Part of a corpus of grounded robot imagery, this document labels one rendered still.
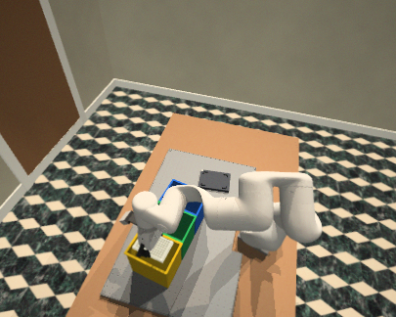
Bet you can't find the blue bin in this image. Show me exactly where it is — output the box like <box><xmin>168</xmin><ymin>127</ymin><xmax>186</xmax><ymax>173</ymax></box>
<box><xmin>159</xmin><ymin>179</ymin><xmax>204</xmax><ymax>234</ymax></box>

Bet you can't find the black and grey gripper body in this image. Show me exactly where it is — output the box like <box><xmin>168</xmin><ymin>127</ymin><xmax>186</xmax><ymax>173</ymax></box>
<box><xmin>138</xmin><ymin>229</ymin><xmax>162</xmax><ymax>251</ymax></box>

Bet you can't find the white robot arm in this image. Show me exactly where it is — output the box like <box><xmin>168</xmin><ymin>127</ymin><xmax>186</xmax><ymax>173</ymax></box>
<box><xmin>119</xmin><ymin>171</ymin><xmax>323</xmax><ymax>251</ymax></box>

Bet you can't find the green open bin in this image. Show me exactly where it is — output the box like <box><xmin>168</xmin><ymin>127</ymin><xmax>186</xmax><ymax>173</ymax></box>
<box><xmin>163</xmin><ymin>211</ymin><xmax>197</xmax><ymax>260</ymax></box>

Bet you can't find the yellow bin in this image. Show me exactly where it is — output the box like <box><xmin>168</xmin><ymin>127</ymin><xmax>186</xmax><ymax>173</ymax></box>
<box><xmin>124</xmin><ymin>234</ymin><xmax>183</xmax><ymax>289</ymax></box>

